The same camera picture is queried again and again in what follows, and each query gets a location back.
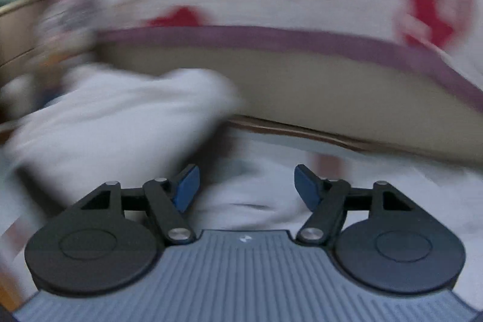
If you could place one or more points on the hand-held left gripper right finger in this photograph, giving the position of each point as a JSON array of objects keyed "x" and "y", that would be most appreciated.
[{"x": 306, "y": 187}]

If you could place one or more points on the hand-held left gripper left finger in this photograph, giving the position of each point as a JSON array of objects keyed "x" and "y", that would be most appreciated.
[{"x": 187, "y": 187}]

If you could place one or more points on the white garment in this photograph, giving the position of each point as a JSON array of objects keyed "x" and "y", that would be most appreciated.
[{"x": 113, "y": 122}]

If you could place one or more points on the checked bed sheet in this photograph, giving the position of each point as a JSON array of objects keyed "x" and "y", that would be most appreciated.
[{"x": 396, "y": 175}]

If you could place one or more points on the wooden bed frame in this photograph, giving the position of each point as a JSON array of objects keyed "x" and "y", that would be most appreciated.
[{"x": 17, "y": 35}]

